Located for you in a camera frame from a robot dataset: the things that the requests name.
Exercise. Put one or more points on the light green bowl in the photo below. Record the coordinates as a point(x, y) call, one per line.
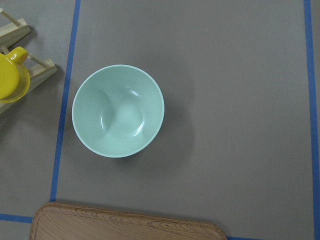
point(118, 111)

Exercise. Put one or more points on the wooden cutting board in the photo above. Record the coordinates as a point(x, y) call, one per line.
point(64, 221)

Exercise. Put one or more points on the yellow cup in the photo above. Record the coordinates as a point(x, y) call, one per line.
point(14, 76)

